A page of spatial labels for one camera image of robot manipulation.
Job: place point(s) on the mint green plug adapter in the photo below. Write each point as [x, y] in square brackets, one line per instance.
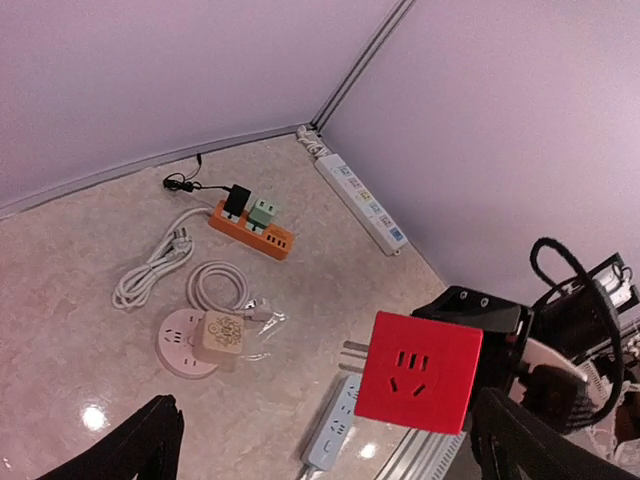
[260, 215]

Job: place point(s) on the black power adapter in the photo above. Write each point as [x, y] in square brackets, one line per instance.
[237, 195]

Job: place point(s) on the blue-grey power strip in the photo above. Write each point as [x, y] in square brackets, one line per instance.
[336, 421]

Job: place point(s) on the aluminium front rail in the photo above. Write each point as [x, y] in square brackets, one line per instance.
[426, 455]

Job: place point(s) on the white power strip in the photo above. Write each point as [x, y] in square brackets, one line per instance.
[354, 194]

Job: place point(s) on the red cube socket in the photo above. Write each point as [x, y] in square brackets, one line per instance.
[419, 373]

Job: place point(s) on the beige plug adapter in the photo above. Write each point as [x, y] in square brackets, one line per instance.
[219, 339]

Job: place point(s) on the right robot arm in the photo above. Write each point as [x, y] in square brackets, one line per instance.
[538, 347]

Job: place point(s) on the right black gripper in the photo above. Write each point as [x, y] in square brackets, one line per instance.
[505, 324]

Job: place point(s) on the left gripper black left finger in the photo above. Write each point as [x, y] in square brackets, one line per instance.
[145, 446]

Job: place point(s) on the orange power strip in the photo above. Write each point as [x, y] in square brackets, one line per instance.
[177, 248]

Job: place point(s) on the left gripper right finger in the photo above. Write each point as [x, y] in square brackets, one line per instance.
[510, 443]

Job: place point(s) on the pink round power strip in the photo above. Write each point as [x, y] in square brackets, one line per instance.
[175, 337]

